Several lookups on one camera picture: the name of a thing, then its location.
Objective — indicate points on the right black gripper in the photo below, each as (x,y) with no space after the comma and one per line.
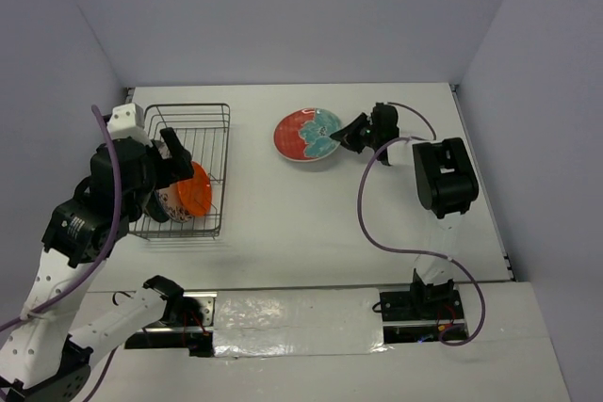
(348,136)

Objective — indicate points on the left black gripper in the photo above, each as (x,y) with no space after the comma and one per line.
(180,168)

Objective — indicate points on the blue floral white plate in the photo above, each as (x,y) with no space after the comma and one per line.
(170,200)

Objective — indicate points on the red and teal plate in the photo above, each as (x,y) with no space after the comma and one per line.
(305,134)

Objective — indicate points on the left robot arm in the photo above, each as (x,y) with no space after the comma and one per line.
(44,357)

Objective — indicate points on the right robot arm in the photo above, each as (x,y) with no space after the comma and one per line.
(446,187)

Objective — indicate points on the orange plastic plate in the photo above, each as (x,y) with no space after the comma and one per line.
(196,193)

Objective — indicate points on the dark green plate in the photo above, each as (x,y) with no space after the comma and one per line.
(155,211)

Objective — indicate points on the silver foil tape sheet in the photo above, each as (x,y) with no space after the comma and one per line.
(307,322)

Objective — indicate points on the wire dish rack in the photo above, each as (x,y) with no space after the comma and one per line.
(204,130)

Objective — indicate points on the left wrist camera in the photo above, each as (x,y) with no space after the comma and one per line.
(127,121)

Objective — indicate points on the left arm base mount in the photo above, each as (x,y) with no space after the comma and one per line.
(192,332)

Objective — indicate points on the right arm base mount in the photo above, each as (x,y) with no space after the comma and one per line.
(407,319)

